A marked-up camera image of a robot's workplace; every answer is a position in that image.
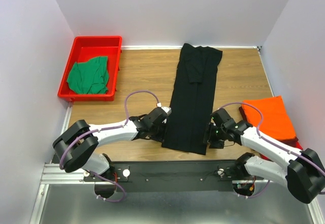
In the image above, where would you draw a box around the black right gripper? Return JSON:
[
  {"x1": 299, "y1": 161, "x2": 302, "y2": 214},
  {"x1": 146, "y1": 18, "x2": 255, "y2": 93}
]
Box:
[{"x1": 199, "y1": 120, "x2": 226, "y2": 149}]

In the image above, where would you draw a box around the black t shirt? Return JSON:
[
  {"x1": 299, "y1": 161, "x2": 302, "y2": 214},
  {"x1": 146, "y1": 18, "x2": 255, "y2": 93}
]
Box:
[{"x1": 161, "y1": 43, "x2": 222, "y2": 155}]

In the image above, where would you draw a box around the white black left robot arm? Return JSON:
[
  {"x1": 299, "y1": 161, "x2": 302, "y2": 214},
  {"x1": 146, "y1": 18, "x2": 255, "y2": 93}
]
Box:
[{"x1": 52, "y1": 106, "x2": 172, "y2": 181}]

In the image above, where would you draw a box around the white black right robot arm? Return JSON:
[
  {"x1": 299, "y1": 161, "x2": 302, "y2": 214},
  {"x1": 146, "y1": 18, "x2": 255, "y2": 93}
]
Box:
[{"x1": 204, "y1": 108, "x2": 324, "y2": 204}]

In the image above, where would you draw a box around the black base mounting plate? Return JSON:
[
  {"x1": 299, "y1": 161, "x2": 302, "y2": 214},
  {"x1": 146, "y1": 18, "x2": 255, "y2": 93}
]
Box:
[{"x1": 83, "y1": 160, "x2": 257, "y2": 193}]

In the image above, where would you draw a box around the orange folded t shirt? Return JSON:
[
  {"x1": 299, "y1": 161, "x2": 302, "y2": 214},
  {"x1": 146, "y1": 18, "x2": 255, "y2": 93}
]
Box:
[{"x1": 241, "y1": 96, "x2": 297, "y2": 140}]

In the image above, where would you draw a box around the green crumpled t shirt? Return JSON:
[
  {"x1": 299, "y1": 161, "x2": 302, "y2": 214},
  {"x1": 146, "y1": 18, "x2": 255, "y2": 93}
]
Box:
[{"x1": 67, "y1": 56, "x2": 110, "y2": 94}]

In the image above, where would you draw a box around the red plastic bin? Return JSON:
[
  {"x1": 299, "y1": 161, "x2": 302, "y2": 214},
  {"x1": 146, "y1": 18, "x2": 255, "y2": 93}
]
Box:
[{"x1": 57, "y1": 36, "x2": 122, "y2": 102}]

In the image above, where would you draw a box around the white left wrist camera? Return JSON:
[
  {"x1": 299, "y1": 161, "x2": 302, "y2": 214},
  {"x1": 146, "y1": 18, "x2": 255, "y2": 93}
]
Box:
[{"x1": 156, "y1": 103, "x2": 172, "y2": 116}]

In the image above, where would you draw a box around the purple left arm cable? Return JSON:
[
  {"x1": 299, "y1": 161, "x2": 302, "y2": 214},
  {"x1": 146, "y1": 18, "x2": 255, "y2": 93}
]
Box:
[{"x1": 59, "y1": 90, "x2": 162, "y2": 202}]

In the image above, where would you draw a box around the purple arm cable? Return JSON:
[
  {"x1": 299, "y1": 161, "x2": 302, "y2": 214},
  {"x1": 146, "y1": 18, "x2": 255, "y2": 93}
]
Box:
[
  {"x1": 59, "y1": 90, "x2": 162, "y2": 202},
  {"x1": 217, "y1": 102, "x2": 325, "y2": 199}
]

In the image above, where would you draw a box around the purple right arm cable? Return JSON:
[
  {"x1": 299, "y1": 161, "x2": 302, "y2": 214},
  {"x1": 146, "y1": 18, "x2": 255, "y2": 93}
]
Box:
[{"x1": 217, "y1": 102, "x2": 325, "y2": 199}]

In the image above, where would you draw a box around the aluminium frame rail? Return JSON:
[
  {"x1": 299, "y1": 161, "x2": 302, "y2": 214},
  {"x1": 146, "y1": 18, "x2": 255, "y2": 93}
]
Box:
[{"x1": 40, "y1": 164, "x2": 84, "y2": 184}]

